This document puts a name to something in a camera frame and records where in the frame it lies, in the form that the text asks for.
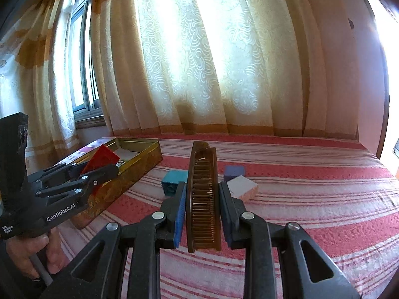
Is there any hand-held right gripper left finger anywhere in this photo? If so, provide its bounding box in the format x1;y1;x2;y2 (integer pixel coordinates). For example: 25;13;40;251
39;182;188;299

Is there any teal building block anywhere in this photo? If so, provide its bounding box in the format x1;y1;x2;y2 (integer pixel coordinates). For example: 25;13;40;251
161;171;188;197

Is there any purple block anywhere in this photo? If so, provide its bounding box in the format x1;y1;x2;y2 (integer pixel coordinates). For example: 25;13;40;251
224;166;246;183

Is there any wooden window sill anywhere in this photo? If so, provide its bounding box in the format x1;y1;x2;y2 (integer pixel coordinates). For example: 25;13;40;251
75;115;106;130

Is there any person's left hand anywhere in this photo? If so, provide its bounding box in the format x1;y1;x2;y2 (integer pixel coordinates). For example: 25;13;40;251
4;233;61;282

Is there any brown comb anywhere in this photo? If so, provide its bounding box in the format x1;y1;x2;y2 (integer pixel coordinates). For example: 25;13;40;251
186;141;222;253

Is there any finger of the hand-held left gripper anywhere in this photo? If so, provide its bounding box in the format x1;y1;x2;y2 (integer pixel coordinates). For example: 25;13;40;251
26;161;87;190
35;163;119;206

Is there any red striped bedspread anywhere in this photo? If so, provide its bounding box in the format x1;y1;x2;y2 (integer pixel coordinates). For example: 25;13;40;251
54;132;399;299

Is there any narrow cream patterned curtain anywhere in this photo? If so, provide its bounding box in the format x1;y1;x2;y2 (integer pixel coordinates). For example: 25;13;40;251
0;6;82;169

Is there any white carton with red logo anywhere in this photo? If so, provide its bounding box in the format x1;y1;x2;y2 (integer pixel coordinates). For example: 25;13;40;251
226;175;259;202

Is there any wide cream patterned curtain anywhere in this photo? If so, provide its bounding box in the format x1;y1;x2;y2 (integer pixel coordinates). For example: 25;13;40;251
90;0;359;138

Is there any white paper sheet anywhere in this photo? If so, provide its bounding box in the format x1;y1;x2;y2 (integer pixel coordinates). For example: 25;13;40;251
118;148;139;160

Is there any grey cable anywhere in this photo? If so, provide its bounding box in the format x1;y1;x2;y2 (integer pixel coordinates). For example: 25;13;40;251
29;253;54;287

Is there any gold tin box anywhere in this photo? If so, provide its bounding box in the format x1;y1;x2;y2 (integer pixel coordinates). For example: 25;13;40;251
53;137;163;230

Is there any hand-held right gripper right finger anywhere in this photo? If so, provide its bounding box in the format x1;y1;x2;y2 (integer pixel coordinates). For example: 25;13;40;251
218;181;362;299

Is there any red building block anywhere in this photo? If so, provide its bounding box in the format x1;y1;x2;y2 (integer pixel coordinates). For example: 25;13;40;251
80;144;120;194

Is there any window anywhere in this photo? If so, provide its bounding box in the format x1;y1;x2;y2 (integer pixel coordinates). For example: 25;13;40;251
67;0;103;113

